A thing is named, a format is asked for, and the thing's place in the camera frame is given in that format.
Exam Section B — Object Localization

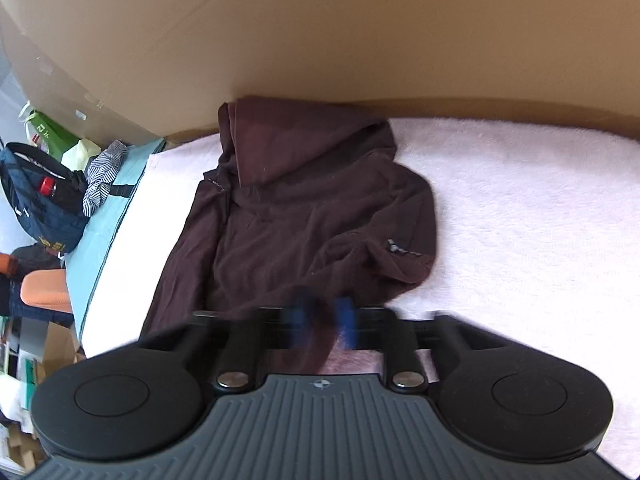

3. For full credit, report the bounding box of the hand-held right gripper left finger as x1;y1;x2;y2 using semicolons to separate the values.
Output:
136;294;321;393

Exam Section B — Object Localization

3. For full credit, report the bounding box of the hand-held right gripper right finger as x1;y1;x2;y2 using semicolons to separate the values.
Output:
332;297;508;393

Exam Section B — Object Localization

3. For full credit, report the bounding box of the dark brown hoodie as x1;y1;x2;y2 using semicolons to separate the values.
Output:
140;94;440;376

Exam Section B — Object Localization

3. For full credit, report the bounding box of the pale fleece blanket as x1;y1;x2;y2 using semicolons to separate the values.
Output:
80;116;640;461

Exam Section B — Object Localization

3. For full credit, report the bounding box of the teal sheet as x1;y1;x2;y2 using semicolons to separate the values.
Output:
65;137;168;332

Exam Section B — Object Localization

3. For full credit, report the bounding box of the striped garment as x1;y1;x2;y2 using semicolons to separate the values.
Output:
82;141;130;218

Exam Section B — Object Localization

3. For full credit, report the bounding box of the pale green packet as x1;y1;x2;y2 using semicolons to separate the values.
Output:
60;139;104;176

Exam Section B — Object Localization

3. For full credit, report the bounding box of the navy blue bag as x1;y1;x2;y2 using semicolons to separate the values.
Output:
0;142;94;254

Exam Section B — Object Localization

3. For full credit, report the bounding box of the large cardboard box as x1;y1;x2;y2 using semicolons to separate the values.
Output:
0;0;640;137

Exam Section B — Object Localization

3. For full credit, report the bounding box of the green bag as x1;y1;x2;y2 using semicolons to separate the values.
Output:
24;109;81;162

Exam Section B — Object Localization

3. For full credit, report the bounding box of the cardboard side panel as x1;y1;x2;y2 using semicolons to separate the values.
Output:
0;7;167;146

